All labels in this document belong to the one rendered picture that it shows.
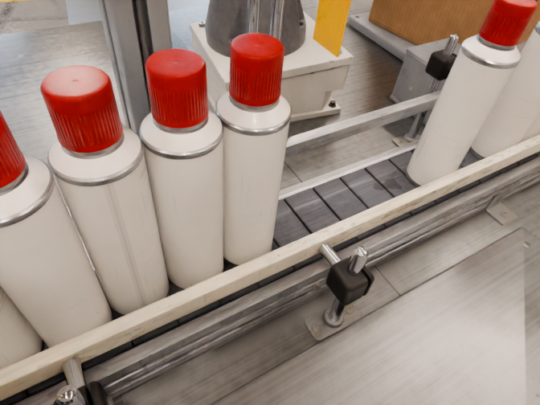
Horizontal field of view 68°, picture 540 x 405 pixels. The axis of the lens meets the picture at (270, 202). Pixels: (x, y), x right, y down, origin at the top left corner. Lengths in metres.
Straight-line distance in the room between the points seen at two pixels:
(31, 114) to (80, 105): 0.47
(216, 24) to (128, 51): 0.26
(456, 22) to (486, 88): 0.43
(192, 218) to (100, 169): 0.08
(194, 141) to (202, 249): 0.10
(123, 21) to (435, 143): 0.32
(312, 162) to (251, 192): 0.28
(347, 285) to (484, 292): 0.15
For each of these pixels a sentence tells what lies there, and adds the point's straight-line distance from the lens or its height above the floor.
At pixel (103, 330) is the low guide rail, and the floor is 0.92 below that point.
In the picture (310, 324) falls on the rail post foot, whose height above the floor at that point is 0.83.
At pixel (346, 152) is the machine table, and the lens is 0.60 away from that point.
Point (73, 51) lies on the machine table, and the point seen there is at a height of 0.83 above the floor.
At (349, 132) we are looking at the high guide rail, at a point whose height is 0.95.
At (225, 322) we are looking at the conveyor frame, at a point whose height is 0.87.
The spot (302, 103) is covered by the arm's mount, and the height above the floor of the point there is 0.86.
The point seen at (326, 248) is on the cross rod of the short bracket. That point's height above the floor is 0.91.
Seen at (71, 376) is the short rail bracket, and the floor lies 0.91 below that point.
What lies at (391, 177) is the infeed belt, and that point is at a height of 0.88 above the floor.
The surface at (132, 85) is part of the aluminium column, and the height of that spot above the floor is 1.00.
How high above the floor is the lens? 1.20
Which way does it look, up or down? 47 degrees down
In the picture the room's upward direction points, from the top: 7 degrees clockwise
